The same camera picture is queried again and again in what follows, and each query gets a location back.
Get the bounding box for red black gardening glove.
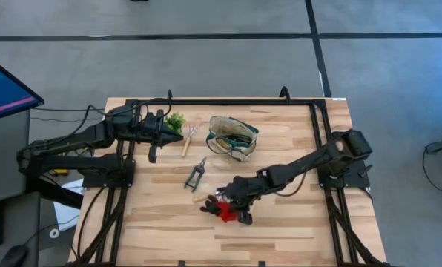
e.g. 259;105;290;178
199;195;241;223

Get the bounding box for grey desk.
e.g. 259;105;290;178
0;109;41;267

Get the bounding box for beige green canvas gardening bag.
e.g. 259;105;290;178
205;116;260;162

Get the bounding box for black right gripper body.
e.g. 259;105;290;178
216;174;270;226

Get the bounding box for thin black floor cable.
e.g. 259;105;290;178
30;116;102;124

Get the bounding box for hand rake wooden handle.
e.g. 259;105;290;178
180;125;199;159

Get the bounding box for white paper sheet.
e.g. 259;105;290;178
53;177;85;233

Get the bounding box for wide trowel wooden handle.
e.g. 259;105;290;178
192;187;228;203

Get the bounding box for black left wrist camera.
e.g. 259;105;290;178
142;113;158;135

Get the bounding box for black metal table frame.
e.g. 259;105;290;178
67;85;391;267

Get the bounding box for dark green garden snips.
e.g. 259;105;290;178
183;156;208;193

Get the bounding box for black computer mouse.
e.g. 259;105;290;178
0;244;28;267

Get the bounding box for thin black curved cable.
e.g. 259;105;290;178
422;142;442;196

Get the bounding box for green plant in white pot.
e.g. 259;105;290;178
163;111;187;134

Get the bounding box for computer monitor blue screen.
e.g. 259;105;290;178
0;53;45;125

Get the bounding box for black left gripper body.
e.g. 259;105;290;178
131;109;166;164

